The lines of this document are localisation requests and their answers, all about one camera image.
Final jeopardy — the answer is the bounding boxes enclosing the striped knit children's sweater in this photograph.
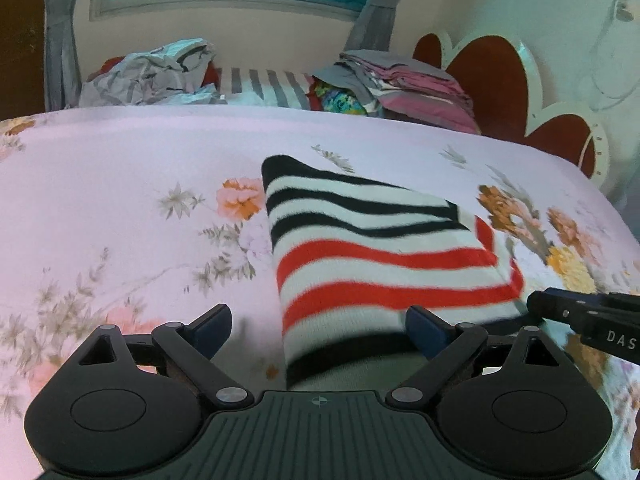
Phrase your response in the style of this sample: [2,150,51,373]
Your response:
[262,155,533,390]

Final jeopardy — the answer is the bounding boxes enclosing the pile of grey clothes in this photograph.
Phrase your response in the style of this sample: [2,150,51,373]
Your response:
[78,38,224,107]

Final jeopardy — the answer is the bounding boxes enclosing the right hand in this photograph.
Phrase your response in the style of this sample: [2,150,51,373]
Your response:
[629,413,640,470]

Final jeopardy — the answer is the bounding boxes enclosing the pink floral bed sheet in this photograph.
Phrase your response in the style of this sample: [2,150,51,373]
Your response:
[1,105,639,479]

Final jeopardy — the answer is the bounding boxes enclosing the stack of pink folded bedding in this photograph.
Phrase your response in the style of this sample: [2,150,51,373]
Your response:
[311,50,480,134]

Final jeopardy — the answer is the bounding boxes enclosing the colourful floral cloth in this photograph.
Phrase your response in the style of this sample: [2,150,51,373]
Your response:
[309,80,368,116]

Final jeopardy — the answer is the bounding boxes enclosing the red and white headboard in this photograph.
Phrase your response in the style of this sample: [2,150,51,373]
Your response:
[413,32,611,188]

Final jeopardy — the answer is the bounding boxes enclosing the left grey curtain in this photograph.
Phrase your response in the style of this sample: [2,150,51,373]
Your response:
[43,0,81,112]

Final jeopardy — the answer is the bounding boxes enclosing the grey curtain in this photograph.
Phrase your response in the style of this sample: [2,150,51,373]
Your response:
[344,0,400,51]
[43,0,81,112]

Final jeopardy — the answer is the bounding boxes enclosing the right grey curtain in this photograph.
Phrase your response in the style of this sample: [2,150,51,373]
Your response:
[344,0,400,51]

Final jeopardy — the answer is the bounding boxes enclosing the brown wooden door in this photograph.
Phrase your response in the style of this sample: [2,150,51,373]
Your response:
[1,0,44,119]

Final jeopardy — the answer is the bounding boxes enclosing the white wall socket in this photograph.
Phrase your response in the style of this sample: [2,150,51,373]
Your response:
[613,0,637,23]

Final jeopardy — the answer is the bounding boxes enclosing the white hanging cable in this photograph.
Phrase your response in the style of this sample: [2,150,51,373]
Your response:
[579,8,640,114]

